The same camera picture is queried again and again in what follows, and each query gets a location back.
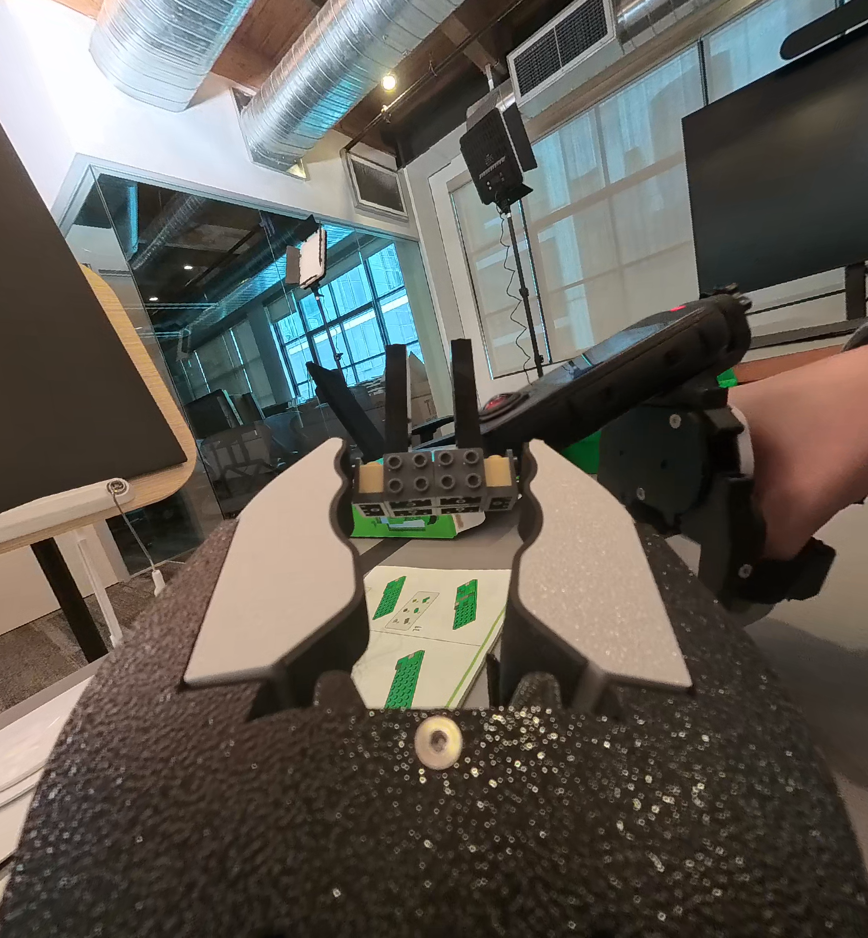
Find white wall vent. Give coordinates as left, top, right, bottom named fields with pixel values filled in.
left=344, top=150, right=410, bottom=221
left=507, top=0, right=619, bottom=105

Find black board wooden edge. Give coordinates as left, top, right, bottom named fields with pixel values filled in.
left=0, top=62, right=200, bottom=567

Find large black monitor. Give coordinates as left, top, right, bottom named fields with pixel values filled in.
left=681, top=44, right=868, bottom=321

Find small LED light panel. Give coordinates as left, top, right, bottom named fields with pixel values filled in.
left=283, top=223, right=350, bottom=371

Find grey brick base black beams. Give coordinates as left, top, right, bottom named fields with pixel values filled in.
left=352, top=339, right=520, bottom=518

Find white metal bracket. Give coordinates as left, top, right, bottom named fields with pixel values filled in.
left=0, top=476, right=139, bottom=567

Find brick instruction booklet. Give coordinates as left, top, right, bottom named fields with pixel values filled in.
left=352, top=568, right=515, bottom=710

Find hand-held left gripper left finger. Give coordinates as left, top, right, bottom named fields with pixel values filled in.
left=183, top=438, right=373, bottom=710

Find white metal base plate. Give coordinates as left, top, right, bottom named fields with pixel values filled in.
left=0, top=674, right=92, bottom=893

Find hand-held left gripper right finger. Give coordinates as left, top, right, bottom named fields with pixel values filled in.
left=498, top=438, right=696, bottom=715

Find green cardboard toy box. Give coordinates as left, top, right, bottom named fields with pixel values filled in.
left=352, top=506, right=491, bottom=541

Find person's right hand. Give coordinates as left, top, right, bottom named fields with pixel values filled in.
left=730, top=348, right=868, bottom=561

